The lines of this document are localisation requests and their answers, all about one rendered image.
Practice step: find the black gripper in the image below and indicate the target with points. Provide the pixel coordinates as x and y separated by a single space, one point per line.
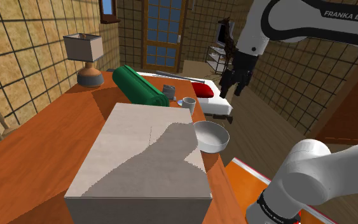
243 65

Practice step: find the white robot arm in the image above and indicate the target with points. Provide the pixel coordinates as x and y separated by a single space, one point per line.
309 176

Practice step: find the white bed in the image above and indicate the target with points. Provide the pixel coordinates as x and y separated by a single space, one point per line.
217 104

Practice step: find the red pillow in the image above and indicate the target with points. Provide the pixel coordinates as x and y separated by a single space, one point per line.
203 89

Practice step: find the white shelf with screen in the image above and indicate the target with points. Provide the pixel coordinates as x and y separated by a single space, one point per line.
216 57

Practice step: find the brown giraffe figure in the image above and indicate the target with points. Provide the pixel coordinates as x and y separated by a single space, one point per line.
229 43

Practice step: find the grey mug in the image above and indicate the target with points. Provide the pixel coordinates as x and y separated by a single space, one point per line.
189 105

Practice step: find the small silver disc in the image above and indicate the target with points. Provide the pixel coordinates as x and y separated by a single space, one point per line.
179 102

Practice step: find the white bowl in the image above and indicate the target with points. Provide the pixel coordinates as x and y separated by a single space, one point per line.
211 138

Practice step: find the small grey box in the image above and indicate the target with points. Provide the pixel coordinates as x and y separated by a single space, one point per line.
168 91

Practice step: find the wooden door with glass panes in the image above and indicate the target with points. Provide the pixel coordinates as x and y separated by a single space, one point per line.
164 34

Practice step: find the green rolled mat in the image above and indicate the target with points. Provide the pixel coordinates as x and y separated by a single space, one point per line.
138 86

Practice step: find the orange robot stand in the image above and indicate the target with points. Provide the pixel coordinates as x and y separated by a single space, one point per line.
243 186

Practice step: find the large beige box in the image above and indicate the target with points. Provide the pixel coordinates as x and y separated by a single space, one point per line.
141 145

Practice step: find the brown wooden dresser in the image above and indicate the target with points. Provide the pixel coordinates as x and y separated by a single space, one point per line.
352 114

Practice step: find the wooden framed window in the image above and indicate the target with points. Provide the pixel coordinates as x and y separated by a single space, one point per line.
108 11

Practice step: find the table lamp with grey shade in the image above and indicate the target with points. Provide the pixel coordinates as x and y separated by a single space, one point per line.
84 49

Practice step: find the orange wooden desk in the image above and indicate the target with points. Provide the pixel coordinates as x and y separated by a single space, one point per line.
42 145

